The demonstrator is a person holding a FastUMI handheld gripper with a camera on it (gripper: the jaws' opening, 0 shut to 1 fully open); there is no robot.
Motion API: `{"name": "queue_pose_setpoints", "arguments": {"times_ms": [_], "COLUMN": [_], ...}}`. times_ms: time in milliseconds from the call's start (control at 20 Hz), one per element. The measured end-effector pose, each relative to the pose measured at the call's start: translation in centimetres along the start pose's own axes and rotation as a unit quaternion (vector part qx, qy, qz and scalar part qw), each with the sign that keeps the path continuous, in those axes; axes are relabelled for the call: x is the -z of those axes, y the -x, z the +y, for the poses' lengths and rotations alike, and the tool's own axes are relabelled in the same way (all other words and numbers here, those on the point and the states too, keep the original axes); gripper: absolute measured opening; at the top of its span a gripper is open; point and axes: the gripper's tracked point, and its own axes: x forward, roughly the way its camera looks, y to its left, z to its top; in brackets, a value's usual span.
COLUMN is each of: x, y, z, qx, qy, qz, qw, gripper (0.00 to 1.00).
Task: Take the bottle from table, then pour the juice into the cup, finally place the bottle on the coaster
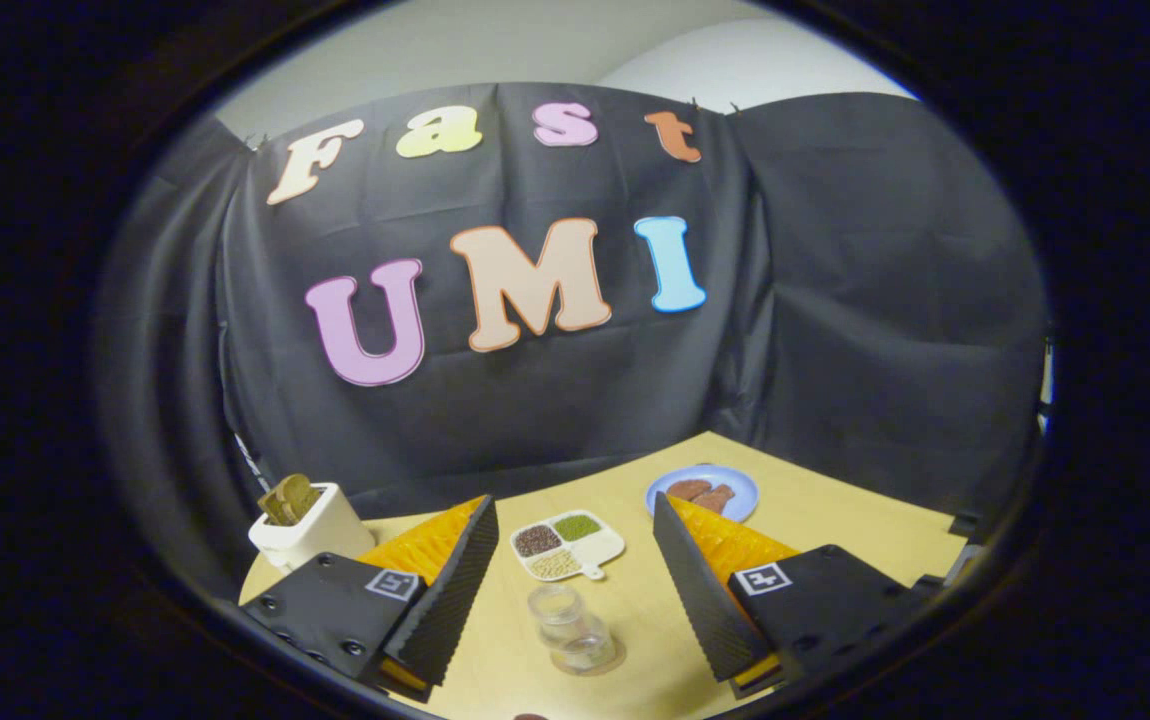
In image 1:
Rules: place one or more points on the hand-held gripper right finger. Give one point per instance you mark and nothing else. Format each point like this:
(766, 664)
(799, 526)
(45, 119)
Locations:
(697, 600)

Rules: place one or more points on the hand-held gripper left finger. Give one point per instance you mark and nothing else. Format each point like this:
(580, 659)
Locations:
(450, 600)

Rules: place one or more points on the clear glass bottle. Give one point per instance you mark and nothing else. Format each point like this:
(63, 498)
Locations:
(570, 625)

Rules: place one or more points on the wooden table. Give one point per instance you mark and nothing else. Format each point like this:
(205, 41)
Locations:
(635, 620)

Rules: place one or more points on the brown meat slice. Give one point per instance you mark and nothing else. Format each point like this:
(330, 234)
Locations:
(715, 498)
(687, 489)

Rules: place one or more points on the white divided grain dish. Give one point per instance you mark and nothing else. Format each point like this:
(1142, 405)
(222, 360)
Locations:
(590, 548)

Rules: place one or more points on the light blue plate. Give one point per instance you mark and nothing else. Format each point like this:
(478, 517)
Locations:
(740, 480)

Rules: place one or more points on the black table edge clip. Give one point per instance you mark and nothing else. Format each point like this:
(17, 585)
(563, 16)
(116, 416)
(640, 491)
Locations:
(965, 525)

